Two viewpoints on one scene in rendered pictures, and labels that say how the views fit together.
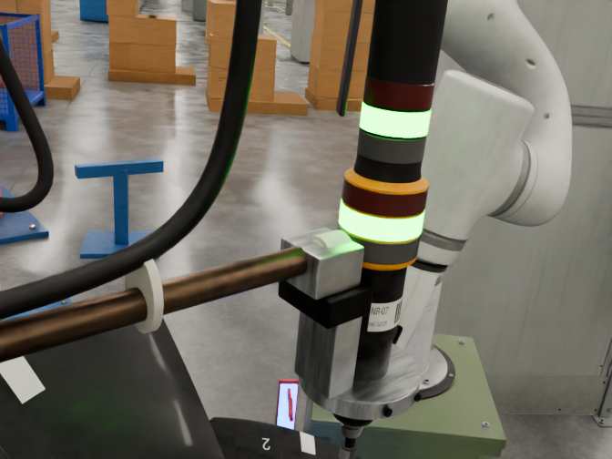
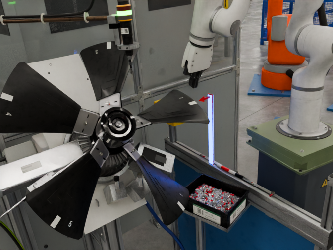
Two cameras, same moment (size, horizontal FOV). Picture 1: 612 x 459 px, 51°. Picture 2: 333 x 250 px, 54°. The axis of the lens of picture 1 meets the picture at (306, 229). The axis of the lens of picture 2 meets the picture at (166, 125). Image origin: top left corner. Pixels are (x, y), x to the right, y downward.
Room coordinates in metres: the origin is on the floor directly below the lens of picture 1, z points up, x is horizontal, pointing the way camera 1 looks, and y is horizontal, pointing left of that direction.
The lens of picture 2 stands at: (-0.08, -1.01, 1.64)
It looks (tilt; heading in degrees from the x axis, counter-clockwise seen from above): 25 degrees down; 62
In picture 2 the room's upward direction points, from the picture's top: 4 degrees counter-clockwise
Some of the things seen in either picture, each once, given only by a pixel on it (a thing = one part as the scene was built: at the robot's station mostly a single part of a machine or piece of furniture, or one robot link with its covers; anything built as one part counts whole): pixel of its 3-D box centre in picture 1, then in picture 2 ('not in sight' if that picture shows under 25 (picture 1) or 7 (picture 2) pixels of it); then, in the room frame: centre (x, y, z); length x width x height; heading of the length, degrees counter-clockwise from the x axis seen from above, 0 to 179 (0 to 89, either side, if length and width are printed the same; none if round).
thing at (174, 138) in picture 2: not in sight; (172, 130); (0.64, 0.30, 0.92); 0.03 x 0.03 x 0.12; 7
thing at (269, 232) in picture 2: not in sight; (228, 244); (0.68, -0.09, 0.45); 0.82 x 0.02 x 0.66; 97
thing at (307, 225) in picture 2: not in sight; (229, 180); (0.68, -0.09, 0.82); 0.90 x 0.04 x 0.08; 97
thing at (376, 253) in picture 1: (378, 237); (125, 17); (0.31, -0.04, 1.53); 0.04 x 0.04 x 0.01
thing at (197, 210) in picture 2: not in sight; (213, 199); (0.53, -0.18, 0.85); 0.22 x 0.17 x 0.07; 111
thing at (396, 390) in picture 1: (355, 313); (123, 31); (0.31, -0.03, 1.49); 0.09 x 0.07 x 0.10; 132
